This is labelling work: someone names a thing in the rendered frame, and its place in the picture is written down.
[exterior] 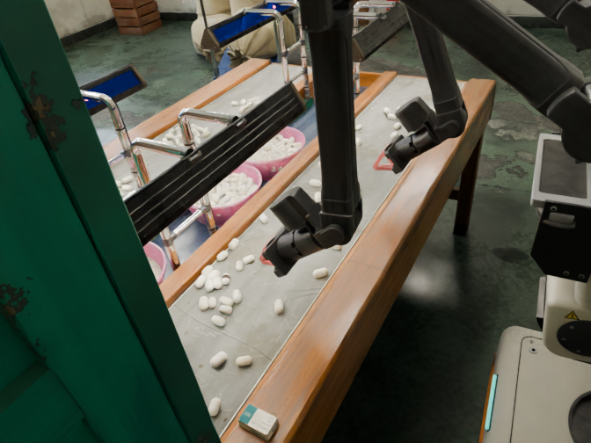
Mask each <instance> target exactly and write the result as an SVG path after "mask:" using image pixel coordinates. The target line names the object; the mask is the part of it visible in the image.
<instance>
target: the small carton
mask: <svg viewBox="0 0 591 443"><path fill-rule="evenodd" d="M238 423H239V425H240V426H241V427H243V428H244V429H246V430H248V431H250V432H252V433H254V434H256V435H258V436H260V437H261V438H262V439H265V440H267V441H269V439H270V438H271V436H272V435H273V433H274V431H275V429H276V427H277V426H278V424H279V422H278V418H276V417H275V416H273V415H271V414H269V413H267V412H265V411H263V410H261V409H259V408H257V407H255V406H253V405H251V404H248V406H247V407H246V409H245V410H244V412H243V413H242V415H241V416H240V418H239V419H238Z"/></svg>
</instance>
